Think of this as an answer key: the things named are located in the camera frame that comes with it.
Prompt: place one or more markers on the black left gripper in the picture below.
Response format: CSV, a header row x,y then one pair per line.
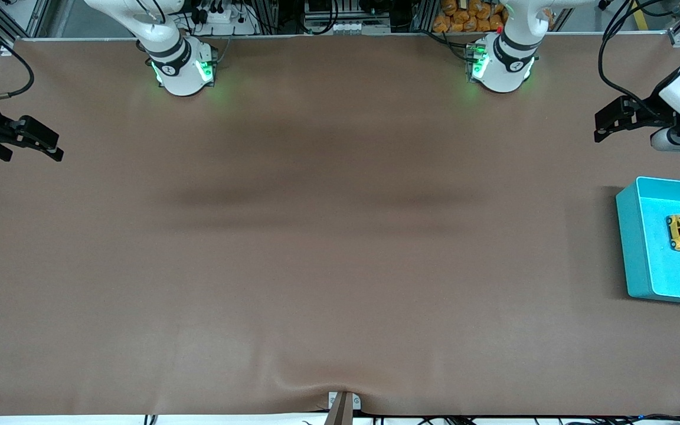
x,y
650,108

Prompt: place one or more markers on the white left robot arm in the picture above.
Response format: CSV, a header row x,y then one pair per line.
x,y
508,71

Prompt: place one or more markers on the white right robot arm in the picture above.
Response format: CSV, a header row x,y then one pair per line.
x,y
183,77

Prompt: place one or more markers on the teal plastic bin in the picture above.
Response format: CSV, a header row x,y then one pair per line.
x,y
653,265

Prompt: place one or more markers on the pile of orange objects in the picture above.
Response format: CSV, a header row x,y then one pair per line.
x,y
464,20

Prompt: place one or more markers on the white power strip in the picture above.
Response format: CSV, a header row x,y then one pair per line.
x,y
222,16

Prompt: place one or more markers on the white terminal block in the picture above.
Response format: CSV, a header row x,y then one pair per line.
x,y
363,28

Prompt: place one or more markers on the brown table mat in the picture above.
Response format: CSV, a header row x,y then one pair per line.
x,y
340,295

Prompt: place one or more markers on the metal table clamp bracket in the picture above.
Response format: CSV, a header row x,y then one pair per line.
x,y
343,410

